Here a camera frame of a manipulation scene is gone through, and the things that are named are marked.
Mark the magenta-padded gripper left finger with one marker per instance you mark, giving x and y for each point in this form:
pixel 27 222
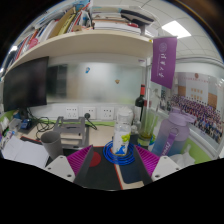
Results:
pixel 61 168

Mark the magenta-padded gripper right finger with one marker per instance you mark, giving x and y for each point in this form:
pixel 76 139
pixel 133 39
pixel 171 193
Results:
pixel 165 168

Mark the large purple water jug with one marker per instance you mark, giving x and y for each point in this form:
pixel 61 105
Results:
pixel 173 136

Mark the white plastic bag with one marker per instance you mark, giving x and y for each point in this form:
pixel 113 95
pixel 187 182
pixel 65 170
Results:
pixel 183 158

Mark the grey cup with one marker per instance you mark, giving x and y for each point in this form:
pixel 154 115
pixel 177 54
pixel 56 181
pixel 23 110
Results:
pixel 52 144

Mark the flat round red coaster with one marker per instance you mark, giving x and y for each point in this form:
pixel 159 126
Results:
pixel 95 159

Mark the white paper sheets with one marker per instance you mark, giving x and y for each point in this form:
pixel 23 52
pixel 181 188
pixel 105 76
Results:
pixel 25 151

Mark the black desk mat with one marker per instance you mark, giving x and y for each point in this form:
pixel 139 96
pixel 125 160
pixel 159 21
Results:
pixel 101 176

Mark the grey metal laptop stand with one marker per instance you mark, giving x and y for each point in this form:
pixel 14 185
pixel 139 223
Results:
pixel 70 128

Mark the green glass vase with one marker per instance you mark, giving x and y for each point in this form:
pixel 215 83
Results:
pixel 147 128

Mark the group photo poster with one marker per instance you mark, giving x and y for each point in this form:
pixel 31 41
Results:
pixel 200 106

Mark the dark wine bottle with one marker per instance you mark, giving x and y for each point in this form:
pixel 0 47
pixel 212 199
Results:
pixel 140 101

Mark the black computer monitor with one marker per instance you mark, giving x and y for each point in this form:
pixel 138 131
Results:
pixel 25 83

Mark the purple hanging flag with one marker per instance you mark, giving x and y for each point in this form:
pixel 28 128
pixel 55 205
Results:
pixel 164 60

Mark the wooden shelf with books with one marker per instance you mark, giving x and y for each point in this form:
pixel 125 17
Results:
pixel 83 36

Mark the rectangular ceiling light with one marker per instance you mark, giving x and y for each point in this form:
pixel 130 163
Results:
pixel 176 29

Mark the white wall power outlet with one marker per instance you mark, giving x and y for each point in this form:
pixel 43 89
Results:
pixel 107 112
pixel 71 112
pixel 89 110

